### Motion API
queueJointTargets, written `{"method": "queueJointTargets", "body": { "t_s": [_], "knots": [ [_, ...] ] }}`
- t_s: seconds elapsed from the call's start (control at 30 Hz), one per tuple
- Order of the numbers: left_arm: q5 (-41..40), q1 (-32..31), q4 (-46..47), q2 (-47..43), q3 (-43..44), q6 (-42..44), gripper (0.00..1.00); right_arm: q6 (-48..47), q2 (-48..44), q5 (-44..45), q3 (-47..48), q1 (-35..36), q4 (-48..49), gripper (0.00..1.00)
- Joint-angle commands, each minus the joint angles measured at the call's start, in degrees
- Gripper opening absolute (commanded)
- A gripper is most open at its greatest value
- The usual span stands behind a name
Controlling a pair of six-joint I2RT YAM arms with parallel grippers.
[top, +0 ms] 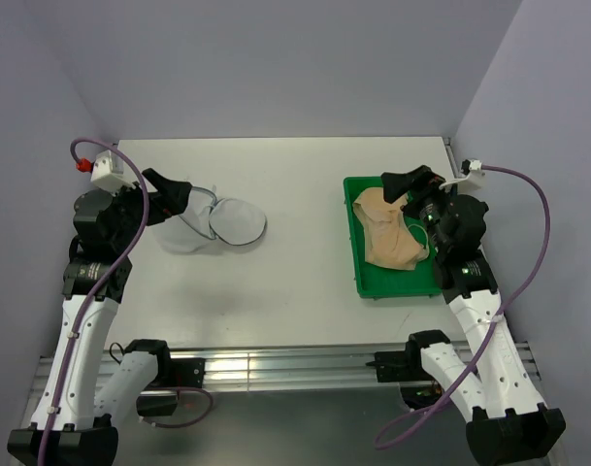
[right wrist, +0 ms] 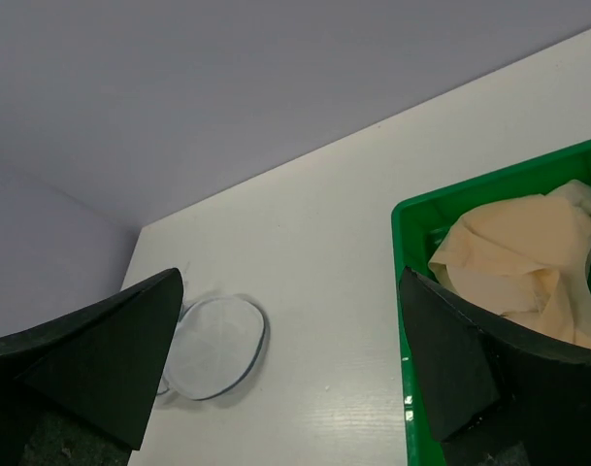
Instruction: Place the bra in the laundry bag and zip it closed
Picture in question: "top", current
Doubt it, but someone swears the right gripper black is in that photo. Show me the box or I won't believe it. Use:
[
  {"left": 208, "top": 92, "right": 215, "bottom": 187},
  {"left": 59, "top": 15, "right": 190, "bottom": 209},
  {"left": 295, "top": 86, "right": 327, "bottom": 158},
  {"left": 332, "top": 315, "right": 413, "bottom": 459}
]
[{"left": 381, "top": 164, "right": 466, "bottom": 254}]

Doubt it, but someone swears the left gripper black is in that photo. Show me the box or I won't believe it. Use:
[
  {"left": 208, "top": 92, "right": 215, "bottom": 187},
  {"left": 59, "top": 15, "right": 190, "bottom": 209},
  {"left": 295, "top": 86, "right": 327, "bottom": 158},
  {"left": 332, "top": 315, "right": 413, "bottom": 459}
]
[{"left": 105, "top": 168, "right": 190, "bottom": 251}]

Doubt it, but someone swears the white mesh laundry bag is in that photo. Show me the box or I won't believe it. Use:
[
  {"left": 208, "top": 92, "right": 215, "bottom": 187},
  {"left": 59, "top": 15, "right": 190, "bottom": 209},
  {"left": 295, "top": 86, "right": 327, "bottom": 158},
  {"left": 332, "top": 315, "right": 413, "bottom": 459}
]
[{"left": 151, "top": 186, "right": 268, "bottom": 254}]

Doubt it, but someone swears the beige bra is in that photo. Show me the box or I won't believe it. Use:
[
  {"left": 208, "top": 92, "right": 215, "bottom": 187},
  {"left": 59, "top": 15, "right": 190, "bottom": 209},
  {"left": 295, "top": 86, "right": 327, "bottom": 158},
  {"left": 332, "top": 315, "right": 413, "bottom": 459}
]
[{"left": 352, "top": 187, "right": 430, "bottom": 271}]

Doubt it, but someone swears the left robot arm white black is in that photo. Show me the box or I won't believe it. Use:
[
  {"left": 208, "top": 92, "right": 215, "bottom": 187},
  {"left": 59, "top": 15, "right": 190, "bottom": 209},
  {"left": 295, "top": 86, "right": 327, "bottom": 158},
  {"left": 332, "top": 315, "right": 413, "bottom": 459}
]
[{"left": 7, "top": 169, "right": 192, "bottom": 465}]

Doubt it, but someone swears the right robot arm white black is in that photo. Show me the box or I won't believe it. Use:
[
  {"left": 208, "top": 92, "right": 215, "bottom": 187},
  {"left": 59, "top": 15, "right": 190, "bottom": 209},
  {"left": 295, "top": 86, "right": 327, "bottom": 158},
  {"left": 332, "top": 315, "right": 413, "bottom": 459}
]
[{"left": 375, "top": 165, "right": 566, "bottom": 465}]

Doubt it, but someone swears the green plastic tray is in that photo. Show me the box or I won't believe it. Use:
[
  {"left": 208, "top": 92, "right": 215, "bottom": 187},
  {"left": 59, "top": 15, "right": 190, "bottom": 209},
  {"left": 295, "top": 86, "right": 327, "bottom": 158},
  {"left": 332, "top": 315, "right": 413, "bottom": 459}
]
[{"left": 343, "top": 177, "right": 441, "bottom": 300}]

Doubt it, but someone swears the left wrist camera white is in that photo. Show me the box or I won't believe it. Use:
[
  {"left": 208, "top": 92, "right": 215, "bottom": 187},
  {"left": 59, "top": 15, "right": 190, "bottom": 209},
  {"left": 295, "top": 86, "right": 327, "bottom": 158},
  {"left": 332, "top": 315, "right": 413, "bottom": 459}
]
[{"left": 90, "top": 150, "right": 134, "bottom": 195}]

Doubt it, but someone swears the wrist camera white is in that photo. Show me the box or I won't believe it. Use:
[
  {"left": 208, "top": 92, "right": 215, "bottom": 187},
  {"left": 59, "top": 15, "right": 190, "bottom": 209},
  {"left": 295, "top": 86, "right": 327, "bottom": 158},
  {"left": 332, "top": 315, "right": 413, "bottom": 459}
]
[
  {"left": 90, "top": 150, "right": 134, "bottom": 195},
  {"left": 440, "top": 159, "right": 485, "bottom": 194}
]

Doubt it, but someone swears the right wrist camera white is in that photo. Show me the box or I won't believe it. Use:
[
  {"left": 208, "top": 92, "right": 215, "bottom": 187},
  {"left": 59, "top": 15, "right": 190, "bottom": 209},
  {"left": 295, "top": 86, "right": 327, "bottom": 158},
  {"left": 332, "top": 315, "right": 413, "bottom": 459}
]
[{"left": 440, "top": 159, "right": 485, "bottom": 194}]

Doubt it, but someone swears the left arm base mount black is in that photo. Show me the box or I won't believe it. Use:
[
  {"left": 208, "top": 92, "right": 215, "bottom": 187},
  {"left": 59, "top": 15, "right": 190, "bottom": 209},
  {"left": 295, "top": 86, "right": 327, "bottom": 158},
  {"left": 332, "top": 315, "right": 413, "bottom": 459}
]
[{"left": 149, "top": 357, "right": 206, "bottom": 389}]

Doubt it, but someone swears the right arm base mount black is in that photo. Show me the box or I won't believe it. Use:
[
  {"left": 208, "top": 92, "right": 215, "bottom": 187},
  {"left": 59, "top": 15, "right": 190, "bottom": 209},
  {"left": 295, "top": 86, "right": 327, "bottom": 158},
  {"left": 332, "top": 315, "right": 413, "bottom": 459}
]
[{"left": 366, "top": 350, "right": 420, "bottom": 383}]

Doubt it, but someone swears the aluminium mounting rail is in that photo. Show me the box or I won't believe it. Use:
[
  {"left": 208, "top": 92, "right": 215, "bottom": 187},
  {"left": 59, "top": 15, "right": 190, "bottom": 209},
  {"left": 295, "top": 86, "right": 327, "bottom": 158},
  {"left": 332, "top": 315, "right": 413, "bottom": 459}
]
[{"left": 21, "top": 341, "right": 542, "bottom": 399}]

